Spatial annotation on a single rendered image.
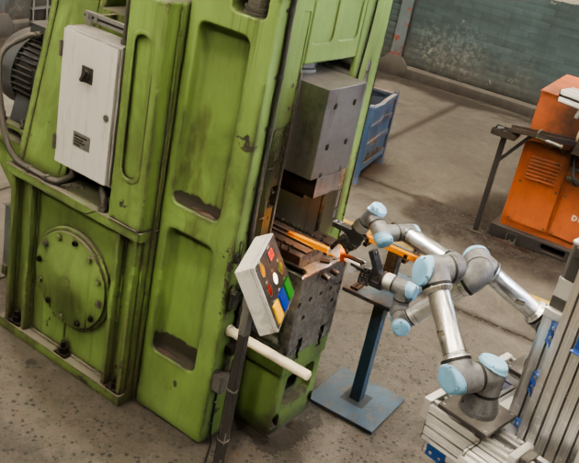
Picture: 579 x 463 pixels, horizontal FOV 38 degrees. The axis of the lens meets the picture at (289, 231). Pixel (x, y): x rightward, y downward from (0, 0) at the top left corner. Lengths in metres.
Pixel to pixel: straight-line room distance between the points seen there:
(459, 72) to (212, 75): 8.01
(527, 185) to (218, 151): 3.91
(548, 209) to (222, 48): 4.12
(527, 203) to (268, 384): 3.57
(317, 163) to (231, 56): 0.57
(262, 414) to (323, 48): 1.79
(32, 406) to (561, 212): 4.43
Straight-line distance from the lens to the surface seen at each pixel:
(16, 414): 4.24
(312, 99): 3.51
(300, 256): 3.78
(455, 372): 3.16
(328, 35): 3.61
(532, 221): 7.13
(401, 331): 3.57
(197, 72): 3.59
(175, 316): 4.02
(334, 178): 3.75
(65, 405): 4.30
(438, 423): 3.45
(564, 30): 10.96
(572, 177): 6.83
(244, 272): 3.15
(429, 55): 11.48
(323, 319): 4.13
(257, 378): 4.14
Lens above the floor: 2.66
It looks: 25 degrees down
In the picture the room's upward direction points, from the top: 12 degrees clockwise
